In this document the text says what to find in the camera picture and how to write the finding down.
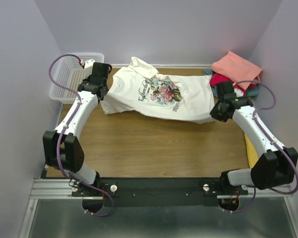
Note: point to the folded blue t shirt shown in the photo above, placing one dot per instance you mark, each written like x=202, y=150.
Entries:
x=211, y=73

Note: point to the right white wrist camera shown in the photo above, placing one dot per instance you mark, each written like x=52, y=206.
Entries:
x=239, y=92

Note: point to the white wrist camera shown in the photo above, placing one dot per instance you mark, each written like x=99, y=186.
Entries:
x=239, y=92
x=87, y=66

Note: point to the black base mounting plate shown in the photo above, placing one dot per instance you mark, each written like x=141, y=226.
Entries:
x=154, y=192

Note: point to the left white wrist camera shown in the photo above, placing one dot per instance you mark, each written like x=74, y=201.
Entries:
x=87, y=66

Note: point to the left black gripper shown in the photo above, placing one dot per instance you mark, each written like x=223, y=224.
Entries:
x=87, y=79

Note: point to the white plastic basket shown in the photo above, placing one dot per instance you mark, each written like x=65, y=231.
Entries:
x=69, y=73

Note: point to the folded green t shirt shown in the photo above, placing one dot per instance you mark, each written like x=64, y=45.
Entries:
x=252, y=92

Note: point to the folded red t shirt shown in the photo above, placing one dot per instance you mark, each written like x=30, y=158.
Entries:
x=218, y=78

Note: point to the yellow folded towel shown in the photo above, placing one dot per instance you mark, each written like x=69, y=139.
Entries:
x=251, y=152

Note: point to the aluminium rail frame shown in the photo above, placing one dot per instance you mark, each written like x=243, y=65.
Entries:
x=60, y=208

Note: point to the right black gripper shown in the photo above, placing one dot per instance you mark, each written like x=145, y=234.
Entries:
x=213, y=112

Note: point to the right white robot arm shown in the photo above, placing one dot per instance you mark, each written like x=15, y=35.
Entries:
x=275, y=168

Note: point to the white floral t shirt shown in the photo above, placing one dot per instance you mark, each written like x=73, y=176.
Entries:
x=140, y=87

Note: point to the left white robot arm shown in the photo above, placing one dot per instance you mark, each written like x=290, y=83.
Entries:
x=62, y=148

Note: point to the folded pink t shirt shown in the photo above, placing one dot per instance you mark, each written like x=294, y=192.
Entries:
x=237, y=69

